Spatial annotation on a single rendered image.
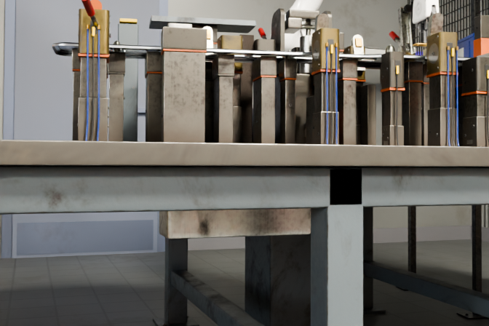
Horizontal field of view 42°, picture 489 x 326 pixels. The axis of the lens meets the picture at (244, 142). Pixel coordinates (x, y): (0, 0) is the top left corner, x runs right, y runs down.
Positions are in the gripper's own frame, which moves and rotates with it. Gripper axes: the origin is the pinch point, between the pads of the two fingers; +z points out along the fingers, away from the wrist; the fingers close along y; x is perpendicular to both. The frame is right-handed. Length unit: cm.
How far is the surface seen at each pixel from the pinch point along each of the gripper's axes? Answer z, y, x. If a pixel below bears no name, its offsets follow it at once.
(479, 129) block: 31.1, 22.8, 5.0
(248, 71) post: 10, -20, -56
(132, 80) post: 13, -30, -94
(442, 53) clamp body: 9.6, 24.8, -7.8
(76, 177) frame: 44, 82, -107
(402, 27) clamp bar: -6.3, -14.2, -1.5
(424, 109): 23.8, 1.5, -1.5
